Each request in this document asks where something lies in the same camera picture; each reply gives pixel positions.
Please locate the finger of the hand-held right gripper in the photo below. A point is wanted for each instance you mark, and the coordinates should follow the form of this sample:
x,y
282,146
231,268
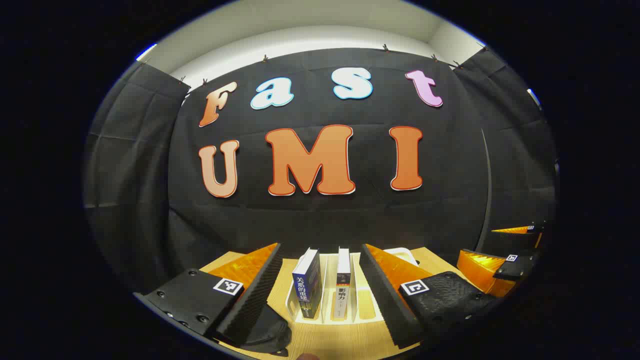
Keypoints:
x,y
517,267
535,229

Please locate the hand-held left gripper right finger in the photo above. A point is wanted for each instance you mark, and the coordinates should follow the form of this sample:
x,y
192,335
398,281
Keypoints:
x,y
382,295

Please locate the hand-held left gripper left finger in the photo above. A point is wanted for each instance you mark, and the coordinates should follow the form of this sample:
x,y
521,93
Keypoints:
x,y
255,295

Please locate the black schoolbag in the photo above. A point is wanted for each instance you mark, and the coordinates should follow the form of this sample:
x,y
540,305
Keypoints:
x,y
272,332

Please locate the white bookshelf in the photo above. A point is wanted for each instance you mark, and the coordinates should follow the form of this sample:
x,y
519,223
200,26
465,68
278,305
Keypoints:
x,y
364,300

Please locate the blue cover book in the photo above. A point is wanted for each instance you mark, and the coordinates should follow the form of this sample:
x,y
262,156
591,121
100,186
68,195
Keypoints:
x,y
307,285

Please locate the dark portrait cover book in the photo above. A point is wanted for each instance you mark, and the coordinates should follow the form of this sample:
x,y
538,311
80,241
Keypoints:
x,y
343,285

